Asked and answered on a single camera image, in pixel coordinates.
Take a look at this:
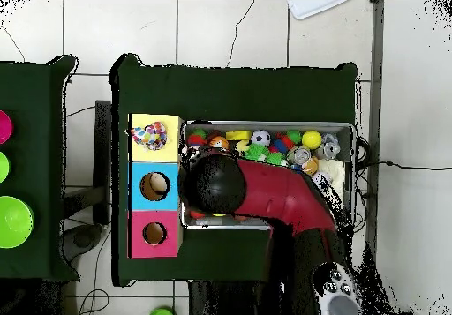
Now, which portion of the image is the polka dot cloth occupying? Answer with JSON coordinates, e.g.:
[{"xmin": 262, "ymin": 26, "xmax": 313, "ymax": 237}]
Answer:
[{"xmin": 129, "ymin": 121, "xmax": 169, "ymax": 152}]

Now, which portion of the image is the wooden box with three holes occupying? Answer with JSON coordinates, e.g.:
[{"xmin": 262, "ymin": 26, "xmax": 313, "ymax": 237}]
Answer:
[{"xmin": 127, "ymin": 113, "xmax": 185, "ymax": 259}]

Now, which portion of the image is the shallow silver mesh bin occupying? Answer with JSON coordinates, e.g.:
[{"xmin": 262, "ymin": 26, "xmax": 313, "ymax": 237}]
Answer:
[{"xmin": 180, "ymin": 120, "xmax": 356, "ymax": 230}]

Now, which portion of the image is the orange mini basketball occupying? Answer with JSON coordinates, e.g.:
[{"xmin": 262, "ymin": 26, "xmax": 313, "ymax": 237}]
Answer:
[{"xmin": 207, "ymin": 135, "xmax": 230, "ymax": 151}]

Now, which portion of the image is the green spiky rubber ball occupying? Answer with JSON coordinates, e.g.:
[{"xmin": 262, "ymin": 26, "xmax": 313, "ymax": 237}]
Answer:
[{"xmin": 243, "ymin": 143, "xmax": 269, "ymax": 161}]

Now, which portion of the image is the yellow foam wedge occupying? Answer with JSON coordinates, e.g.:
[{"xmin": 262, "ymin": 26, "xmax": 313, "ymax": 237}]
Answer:
[{"xmin": 225, "ymin": 130, "xmax": 253, "ymax": 141}]

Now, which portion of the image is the multicolour spiky caterpillar toy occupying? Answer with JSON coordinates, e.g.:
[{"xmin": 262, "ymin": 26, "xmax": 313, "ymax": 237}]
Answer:
[{"xmin": 185, "ymin": 127, "xmax": 207, "ymax": 147}]

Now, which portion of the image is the small soccer ball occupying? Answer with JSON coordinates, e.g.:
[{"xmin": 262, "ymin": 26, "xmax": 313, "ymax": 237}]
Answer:
[{"xmin": 249, "ymin": 129, "xmax": 272, "ymax": 147}]

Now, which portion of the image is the green spiky toy with eyes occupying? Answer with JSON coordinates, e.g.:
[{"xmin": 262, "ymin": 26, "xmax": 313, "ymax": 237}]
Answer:
[{"xmin": 265, "ymin": 152, "xmax": 288, "ymax": 167}]

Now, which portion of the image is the dark green tablecloth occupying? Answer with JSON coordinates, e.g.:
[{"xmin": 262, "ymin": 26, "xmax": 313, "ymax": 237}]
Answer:
[
  {"xmin": 110, "ymin": 53, "xmax": 359, "ymax": 289},
  {"xmin": 0, "ymin": 55, "xmax": 79, "ymax": 282}
]

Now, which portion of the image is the yellow ball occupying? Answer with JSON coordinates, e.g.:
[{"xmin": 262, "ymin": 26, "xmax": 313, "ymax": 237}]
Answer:
[{"xmin": 301, "ymin": 130, "xmax": 323, "ymax": 151}]

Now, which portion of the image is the white baseball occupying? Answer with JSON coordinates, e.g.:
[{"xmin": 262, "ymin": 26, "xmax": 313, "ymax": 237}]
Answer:
[{"xmin": 312, "ymin": 171, "xmax": 331, "ymax": 186}]

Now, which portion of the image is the grey plastic robot toy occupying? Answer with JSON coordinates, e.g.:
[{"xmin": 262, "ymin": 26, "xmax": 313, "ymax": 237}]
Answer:
[{"xmin": 315, "ymin": 132, "xmax": 342, "ymax": 161}]

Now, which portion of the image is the black stand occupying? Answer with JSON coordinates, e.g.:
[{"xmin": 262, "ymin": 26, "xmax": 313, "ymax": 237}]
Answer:
[{"xmin": 63, "ymin": 99, "xmax": 113, "ymax": 226}]

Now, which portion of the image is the grey rounded stand foot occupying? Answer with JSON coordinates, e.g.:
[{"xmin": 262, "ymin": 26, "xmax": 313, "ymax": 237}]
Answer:
[{"xmin": 61, "ymin": 222, "xmax": 104, "ymax": 264}]

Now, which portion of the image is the white tray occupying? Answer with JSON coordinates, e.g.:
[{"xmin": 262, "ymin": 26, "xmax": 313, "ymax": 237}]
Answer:
[{"xmin": 287, "ymin": 0, "xmax": 350, "ymax": 20}]

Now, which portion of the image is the large green bowl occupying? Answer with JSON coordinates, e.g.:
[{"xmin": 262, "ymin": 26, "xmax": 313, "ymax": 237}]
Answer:
[{"xmin": 0, "ymin": 195, "xmax": 35, "ymax": 250}]

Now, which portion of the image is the small green bowl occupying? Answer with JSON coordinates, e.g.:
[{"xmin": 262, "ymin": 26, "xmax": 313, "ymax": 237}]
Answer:
[{"xmin": 0, "ymin": 151, "xmax": 11, "ymax": 184}]

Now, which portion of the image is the pink bowl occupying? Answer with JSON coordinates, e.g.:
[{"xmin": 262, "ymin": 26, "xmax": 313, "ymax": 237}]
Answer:
[{"xmin": 0, "ymin": 109, "xmax": 14, "ymax": 146}]

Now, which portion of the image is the black power cable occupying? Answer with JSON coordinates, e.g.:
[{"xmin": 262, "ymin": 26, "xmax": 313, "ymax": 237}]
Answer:
[{"xmin": 356, "ymin": 160, "xmax": 452, "ymax": 172}]

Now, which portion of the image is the grey metal post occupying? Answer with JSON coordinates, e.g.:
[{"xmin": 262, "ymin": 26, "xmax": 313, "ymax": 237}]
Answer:
[{"xmin": 363, "ymin": 0, "xmax": 385, "ymax": 259}]

